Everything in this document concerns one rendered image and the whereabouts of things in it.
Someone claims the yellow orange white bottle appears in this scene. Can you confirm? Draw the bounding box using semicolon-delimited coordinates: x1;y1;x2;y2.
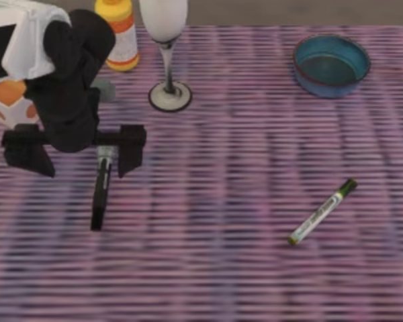
94;0;140;72

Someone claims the white wine glass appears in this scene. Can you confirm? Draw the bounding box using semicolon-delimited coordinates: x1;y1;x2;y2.
138;0;193;113

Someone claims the white orange carton box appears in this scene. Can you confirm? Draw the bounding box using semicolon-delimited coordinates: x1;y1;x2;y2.
0;78;41;129

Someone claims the blue ceramic bowl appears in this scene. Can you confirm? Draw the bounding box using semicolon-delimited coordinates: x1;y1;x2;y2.
293;35;371;99

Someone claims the green white marker pen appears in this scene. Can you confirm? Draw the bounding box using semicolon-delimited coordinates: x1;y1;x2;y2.
287;178;358;246

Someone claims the purple striped woven mat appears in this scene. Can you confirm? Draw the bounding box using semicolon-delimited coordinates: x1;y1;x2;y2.
0;25;403;322

